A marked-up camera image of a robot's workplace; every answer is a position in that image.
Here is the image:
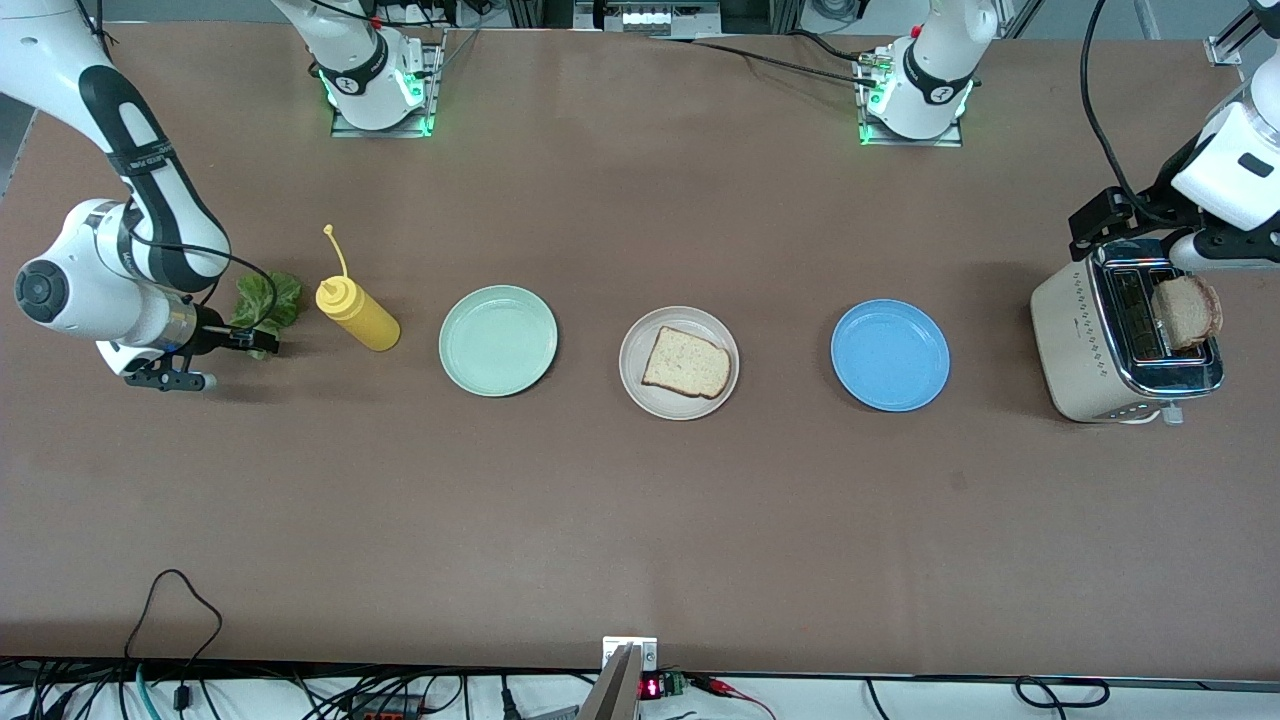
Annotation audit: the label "aluminium corner bracket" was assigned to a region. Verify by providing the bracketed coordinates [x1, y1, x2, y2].
[1205, 0, 1280, 67]

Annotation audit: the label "grey metal bar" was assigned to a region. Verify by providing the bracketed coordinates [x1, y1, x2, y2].
[575, 645, 642, 720]

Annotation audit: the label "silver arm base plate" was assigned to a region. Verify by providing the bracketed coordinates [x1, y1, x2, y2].
[330, 28, 443, 139]
[855, 40, 966, 149]

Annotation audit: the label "beige plate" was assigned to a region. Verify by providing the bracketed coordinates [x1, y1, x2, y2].
[618, 306, 741, 421]

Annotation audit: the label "light bread slice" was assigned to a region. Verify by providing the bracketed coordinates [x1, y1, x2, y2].
[641, 326, 733, 401]

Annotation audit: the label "beige chrome toaster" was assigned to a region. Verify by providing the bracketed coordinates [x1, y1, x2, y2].
[1030, 237, 1226, 425]

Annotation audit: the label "yellow squeeze bottle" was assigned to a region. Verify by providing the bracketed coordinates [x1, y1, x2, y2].
[315, 224, 402, 353]

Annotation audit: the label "black looped cable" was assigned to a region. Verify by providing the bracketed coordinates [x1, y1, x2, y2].
[123, 569, 224, 713]

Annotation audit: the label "small silver mounting bracket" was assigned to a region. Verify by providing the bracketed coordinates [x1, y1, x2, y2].
[602, 636, 659, 673]

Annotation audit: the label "red clip wires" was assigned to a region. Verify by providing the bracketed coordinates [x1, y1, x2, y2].
[690, 675, 779, 720]

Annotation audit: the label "black table cable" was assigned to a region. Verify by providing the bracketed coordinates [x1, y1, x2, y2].
[650, 33, 883, 89]

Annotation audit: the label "black coiled cable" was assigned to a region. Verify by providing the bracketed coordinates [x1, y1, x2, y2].
[1015, 676, 1113, 710]

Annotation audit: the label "metal frame device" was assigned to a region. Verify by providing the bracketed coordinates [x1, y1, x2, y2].
[573, 0, 723, 38]

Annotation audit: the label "blue plate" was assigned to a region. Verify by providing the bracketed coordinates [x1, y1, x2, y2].
[830, 299, 951, 413]

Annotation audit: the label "pale green plate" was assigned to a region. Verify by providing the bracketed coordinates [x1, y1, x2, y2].
[439, 285, 559, 398]

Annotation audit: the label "green lettuce leaf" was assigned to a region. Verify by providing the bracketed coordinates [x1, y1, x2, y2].
[232, 272, 304, 361]

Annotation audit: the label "white toaster cord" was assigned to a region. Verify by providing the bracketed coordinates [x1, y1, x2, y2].
[1115, 400, 1187, 427]

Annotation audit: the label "dark toasted bread slice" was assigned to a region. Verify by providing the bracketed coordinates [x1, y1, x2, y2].
[1150, 275, 1223, 351]

